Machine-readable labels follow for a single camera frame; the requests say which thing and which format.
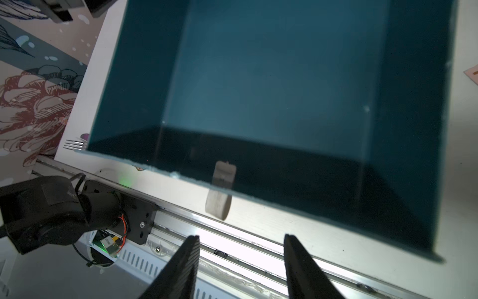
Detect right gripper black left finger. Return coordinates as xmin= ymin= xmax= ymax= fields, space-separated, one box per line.
xmin=139 ymin=235 xmax=200 ymax=299

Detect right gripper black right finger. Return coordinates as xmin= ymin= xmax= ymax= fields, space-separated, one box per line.
xmin=283 ymin=234 xmax=344 ymax=299

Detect teal drawer with white knob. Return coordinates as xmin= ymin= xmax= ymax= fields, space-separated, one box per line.
xmin=87 ymin=1 xmax=456 ymax=260

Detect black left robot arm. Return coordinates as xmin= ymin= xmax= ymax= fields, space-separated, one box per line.
xmin=1 ymin=176 xmax=121 ymax=255

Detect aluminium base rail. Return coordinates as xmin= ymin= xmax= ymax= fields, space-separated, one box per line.
xmin=31 ymin=156 xmax=426 ymax=299

